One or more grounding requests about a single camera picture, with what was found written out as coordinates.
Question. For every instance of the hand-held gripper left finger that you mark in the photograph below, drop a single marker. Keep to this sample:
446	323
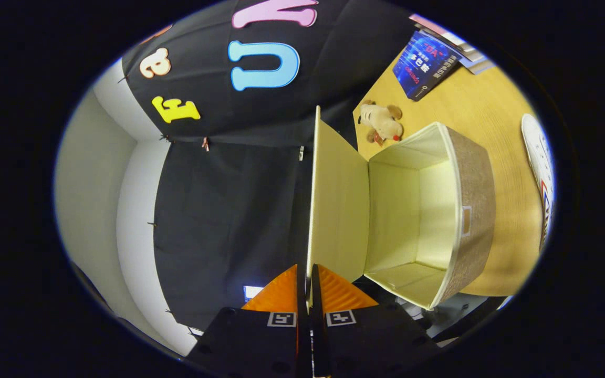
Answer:
303	341

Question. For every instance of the white metal frame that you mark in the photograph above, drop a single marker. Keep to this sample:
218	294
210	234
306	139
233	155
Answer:
434	307

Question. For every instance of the dark blue book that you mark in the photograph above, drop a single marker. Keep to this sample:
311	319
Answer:
423	65

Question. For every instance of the pink cover book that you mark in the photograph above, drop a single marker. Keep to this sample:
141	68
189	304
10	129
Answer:
452	38

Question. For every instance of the white canvas shoe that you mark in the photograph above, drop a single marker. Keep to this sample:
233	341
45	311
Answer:
539	168

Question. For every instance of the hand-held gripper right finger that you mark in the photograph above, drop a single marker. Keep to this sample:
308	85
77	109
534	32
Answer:
319	341

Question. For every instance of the lit monitor screen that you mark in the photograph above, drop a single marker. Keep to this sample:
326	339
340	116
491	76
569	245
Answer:
251	292

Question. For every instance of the beige fabric storage box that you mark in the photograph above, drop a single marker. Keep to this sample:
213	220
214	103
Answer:
476	210

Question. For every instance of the light blue cover book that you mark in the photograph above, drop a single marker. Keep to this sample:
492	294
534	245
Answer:
478	64

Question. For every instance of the beige plush dog toy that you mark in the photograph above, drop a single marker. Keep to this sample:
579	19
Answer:
384	123

